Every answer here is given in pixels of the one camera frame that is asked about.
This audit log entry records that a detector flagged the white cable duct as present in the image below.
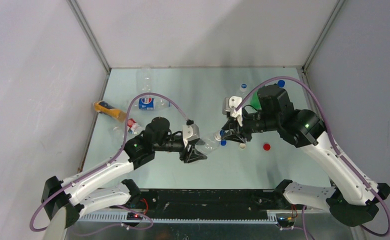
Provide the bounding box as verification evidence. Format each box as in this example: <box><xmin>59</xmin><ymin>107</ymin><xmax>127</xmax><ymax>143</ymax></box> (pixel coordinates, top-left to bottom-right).
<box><xmin>78</xmin><ymin>211</ymin><xmax>278</xmax><ymax>224</ymax></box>

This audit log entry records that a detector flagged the orange bottle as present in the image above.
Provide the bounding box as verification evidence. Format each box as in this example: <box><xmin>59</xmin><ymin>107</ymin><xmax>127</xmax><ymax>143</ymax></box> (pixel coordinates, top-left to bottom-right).
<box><xmin>93</xmin><ymin>100</ymin><xmax>127</xmax><ymax>123</ymax></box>

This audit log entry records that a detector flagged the clear bottle with blue label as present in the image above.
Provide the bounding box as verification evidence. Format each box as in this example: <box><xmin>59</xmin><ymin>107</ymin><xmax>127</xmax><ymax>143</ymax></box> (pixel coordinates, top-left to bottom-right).
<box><xmin>131</xmin><ymin>96</ymin><xmax>172</xmax><ymax>111</ymax></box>

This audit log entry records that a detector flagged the small clear plastic bottle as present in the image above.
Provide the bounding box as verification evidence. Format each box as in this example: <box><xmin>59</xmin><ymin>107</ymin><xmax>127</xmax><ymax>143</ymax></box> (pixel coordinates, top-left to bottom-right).
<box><xmin>195</xmin><ymin>132</ymin><xmax>221</xmax><ymax>156</ymax></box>

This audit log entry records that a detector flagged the clear bottle with red ring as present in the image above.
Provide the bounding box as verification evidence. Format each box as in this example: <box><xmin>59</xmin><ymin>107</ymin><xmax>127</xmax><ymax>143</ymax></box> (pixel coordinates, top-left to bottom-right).
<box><xmin>112</xmin><ymin>118</ymin><xmax>145</xmax><ymax>139</ymax></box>

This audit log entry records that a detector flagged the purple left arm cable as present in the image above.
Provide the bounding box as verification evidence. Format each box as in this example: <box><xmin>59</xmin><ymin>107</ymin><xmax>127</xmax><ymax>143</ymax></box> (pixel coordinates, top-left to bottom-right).
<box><xmin>29</xmin><ymin>92</ymin><xmax>194</xmax><ymax>233</ymax></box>

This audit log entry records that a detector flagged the white blue labelled bottle cap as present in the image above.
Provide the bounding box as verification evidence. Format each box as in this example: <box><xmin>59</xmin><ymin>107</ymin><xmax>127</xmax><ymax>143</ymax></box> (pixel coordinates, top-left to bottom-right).
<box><xmin>213</xmin><ymin>130</ymin><xmax>226</xmax><ymax>142</ymax></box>

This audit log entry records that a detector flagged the red bottle cap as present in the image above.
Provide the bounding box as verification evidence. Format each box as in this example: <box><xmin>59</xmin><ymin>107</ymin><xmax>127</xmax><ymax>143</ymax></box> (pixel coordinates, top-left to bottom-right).
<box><xmin>262</xmin><ymin>143</ymin><xmax>271</xmax><ymax>151</ymax></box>

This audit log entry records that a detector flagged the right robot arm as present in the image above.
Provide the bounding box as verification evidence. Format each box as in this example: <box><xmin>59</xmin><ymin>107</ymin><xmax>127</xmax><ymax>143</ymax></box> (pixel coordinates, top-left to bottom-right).
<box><xmin>223</xmin><ymin>84</ymin><xmax>390</xmax><ymax>227</ymax></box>

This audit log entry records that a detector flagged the clear ribbed plastic bottle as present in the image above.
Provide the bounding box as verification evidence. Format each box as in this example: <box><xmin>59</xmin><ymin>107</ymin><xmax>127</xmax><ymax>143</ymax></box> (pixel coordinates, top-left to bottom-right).
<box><xmin>235</xmin><ymin>83</ymin><xmax>250</xmax><ymax>100</ymax></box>

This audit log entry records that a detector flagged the green plastic bottle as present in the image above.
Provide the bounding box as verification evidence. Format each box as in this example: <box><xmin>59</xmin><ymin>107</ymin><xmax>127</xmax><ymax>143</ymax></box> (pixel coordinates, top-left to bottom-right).
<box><xmin>250</xmin><ymin>93</ymin><xmax>261</xmax><ymax>109</ymax></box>

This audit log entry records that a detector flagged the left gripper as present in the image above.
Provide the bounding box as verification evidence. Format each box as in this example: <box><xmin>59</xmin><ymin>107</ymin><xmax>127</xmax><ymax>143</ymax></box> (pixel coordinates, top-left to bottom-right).
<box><xmin>153</xmin><ymin>134</ymin><xmax>207</xmax><ymax>163</ymax></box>

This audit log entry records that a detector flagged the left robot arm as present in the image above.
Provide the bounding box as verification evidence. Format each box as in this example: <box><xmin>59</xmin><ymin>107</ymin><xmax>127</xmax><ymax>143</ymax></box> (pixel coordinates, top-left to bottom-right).
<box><xmin>41</xmin><ymin>117</ymin><xmax>207</xmax><ymax>228</ymax></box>

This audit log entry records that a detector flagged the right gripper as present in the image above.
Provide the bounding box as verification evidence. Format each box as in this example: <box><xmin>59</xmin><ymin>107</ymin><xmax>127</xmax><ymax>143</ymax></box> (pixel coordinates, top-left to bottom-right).
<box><xmin>220</xmin><ymin>108</ymin><xmax>280</xmax><ymax>143</ymax></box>

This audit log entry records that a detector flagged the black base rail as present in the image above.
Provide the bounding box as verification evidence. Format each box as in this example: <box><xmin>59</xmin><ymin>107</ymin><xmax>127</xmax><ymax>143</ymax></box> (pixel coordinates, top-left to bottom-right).
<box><xmin>124</xmin><ymin>188</ymin><xmax>292</xmax><ymax>220</ymax></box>

